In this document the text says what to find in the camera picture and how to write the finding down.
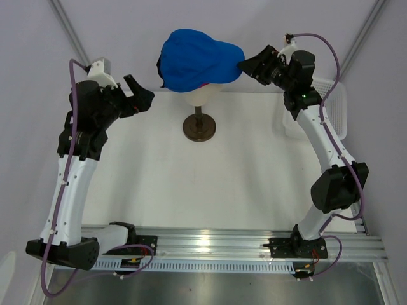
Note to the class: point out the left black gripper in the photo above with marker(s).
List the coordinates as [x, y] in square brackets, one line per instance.
[140, 102]

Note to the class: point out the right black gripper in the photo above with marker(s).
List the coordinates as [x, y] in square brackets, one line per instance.
[254, 67]

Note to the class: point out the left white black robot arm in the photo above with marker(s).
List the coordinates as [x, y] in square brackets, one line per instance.
[94, 108]

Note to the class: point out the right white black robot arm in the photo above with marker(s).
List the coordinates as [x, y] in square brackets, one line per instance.
[342, 177]

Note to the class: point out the cream mannequin head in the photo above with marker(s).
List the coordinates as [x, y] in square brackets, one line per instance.
[202, 95]

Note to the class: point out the white perforated plastic basket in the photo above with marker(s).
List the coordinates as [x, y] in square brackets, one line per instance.
[336, 106]

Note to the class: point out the left corner aluminium profile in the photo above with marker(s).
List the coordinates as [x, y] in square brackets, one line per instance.
[68, 29]

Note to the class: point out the corner aluminium profile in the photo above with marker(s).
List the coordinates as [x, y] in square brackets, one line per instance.
[362, 35]
[68, 29]

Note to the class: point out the right corner aluminium profile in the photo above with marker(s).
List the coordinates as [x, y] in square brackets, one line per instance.
[362, 35]

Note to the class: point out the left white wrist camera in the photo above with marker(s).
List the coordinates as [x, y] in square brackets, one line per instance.
[100, 72]

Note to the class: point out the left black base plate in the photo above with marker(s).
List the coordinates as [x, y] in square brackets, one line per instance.
[150, 241]

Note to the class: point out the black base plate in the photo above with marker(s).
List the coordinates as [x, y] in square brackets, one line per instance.
[285, 248]
[150, 241]

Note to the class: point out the aluminium extrusion rail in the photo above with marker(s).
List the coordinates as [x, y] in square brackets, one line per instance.
[247, 245]

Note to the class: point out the white slotted cable duct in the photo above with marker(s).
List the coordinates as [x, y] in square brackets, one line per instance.
[199, 266]

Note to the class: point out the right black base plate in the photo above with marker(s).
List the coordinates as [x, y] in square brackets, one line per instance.
[285, 248]

